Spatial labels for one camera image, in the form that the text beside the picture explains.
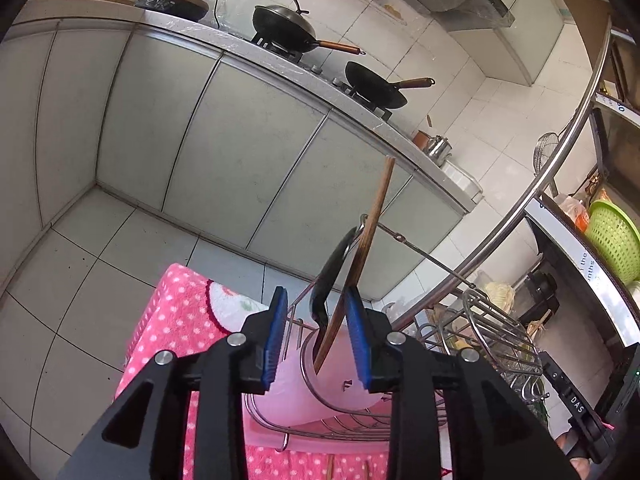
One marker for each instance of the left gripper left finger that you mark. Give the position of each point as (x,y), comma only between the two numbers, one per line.
(178,403)

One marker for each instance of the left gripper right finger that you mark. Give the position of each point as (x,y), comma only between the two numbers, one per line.
(492,434)

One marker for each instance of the brown wooden chopstick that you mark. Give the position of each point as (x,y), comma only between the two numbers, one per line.
(363,248)
(329,468)

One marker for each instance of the black ladle spoon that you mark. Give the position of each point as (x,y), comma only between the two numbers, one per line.
(324,284)

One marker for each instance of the person right hand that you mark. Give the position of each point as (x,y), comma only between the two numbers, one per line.
(569,444)

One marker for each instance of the napa cabbage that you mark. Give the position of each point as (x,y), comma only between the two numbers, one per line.
(501,295)

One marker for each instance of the pink polka dot towel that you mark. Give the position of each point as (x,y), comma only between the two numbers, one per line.
(186,314)

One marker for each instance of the black blender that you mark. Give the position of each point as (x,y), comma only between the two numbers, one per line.
(535,297)

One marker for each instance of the green plastic colander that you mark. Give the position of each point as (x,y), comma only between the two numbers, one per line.
(616,238)

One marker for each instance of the steel kettle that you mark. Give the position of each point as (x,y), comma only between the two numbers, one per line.
(438,149)

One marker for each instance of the black frying pan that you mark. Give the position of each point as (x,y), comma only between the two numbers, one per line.
(377,90)

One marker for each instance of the black wok with lid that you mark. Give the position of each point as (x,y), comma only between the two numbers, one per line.
(289,30)

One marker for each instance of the black induction pot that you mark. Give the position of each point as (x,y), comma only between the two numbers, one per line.
(191,10)

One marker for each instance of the wire utensil rack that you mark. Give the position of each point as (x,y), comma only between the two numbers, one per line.
(473,326)

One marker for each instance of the wire mesh strainer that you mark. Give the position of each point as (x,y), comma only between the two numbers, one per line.
(543,150)

